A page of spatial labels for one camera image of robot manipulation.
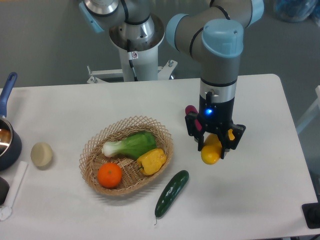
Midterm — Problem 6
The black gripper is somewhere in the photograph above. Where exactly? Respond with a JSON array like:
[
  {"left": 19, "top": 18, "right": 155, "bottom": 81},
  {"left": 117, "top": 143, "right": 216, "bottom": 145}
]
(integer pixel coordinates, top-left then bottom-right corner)
[{"left": 187, "top": 95, "right": 246, "bottom": 159}]

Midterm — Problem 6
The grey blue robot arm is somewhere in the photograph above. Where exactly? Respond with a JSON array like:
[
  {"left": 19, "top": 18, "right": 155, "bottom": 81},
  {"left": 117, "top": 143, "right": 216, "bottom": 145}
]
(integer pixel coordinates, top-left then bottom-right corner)
[{"left": 79, "top": 0, "right": 264, "bottom": 159}]

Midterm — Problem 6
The purple sweet potato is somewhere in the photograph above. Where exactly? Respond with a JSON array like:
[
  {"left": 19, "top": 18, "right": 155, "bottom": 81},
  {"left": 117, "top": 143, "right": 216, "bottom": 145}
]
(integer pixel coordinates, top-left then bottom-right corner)
[{"left": 185, "top": 105, "right": 202, "bottom": 132}]

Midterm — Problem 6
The dark green cucumber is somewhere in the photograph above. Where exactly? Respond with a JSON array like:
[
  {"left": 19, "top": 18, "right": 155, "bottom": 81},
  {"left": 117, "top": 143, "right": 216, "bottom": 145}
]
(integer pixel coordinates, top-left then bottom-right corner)
[{"left": 154, "top": 170, "right": 190, "bottom": 225}]

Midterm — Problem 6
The yellow bell pepper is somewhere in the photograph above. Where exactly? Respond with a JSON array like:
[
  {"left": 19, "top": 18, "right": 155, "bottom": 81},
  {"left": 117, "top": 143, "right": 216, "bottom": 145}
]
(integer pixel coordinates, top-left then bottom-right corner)
[{"left": 136, "top": 148, "right": 167, "bottom": 176}]

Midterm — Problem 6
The green bok choy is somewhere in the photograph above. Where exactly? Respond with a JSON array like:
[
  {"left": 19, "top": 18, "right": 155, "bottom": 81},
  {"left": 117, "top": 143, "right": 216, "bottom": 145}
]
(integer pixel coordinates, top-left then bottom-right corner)
[{"left": 101, "top": 131, "right": 157, "bottom": 160}]

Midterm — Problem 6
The orange fruit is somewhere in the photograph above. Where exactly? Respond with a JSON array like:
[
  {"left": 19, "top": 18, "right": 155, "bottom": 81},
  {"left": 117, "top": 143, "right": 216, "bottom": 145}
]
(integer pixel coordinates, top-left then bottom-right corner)
[{"left": 97, "top": 162, "right": 123, "bottom": 189}]

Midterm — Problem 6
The black device at edge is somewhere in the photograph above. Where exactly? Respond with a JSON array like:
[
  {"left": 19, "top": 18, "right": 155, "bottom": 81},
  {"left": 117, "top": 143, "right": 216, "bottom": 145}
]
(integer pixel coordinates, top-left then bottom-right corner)
[{"left": 301, "top": 202, "right": 320, "bottom": 229}]

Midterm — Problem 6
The woven wicker basket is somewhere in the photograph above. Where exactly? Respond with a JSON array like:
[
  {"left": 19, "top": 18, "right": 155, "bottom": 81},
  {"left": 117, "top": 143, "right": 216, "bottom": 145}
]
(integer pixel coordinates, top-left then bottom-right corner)
[{"left": 79, "top": 116, "right": 174, "bottom": 196}]

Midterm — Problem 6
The blue plastic bag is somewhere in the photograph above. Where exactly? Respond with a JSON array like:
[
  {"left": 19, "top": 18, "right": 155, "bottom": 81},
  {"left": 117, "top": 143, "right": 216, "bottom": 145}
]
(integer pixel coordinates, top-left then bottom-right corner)
[{"left": 272, "top": 0, "right": 319, "bottom": 23}]

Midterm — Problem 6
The beige round potato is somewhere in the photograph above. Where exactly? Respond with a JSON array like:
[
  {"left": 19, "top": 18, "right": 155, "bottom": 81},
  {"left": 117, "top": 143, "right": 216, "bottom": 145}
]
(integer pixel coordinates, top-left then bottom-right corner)
[{"left": 30, "top": 142, "right": 53, "bottom": 167}]

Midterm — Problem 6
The dark round object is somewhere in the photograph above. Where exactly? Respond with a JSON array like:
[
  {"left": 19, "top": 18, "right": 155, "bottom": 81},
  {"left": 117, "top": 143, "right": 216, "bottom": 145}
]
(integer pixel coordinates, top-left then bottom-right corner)
[{"left": 0, "top": 177, "right": 10, "bottom": 205}]

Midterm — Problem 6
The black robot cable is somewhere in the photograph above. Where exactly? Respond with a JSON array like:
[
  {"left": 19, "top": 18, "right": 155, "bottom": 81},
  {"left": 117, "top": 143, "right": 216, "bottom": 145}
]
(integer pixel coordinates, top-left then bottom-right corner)
[{"left": 126, "top": 39, "right": 139, "bottom": 82}]

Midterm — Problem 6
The white frame at right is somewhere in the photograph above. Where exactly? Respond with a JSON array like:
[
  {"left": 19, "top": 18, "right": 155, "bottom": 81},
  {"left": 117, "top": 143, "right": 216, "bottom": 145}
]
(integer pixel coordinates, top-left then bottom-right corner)
[{"left": 296, "top": 85, "right": 320, "bottom": 135}]

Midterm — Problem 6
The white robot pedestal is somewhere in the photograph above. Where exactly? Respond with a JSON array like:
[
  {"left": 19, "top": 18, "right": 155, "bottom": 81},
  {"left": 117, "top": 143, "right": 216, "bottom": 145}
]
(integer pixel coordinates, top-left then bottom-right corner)
[{"left": 87, "top": 13, "right": 178, "bottom": 84}]

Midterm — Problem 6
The blue saucepan with handle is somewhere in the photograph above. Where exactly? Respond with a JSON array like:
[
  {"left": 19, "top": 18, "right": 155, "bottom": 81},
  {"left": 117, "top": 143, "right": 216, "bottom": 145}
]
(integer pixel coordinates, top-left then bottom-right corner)
[{"left": 0, "top": 72, "right": 22, "bottom": 171}]

